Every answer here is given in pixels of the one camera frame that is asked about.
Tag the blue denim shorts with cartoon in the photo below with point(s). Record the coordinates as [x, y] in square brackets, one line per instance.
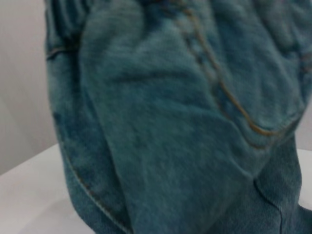
[170, 122]

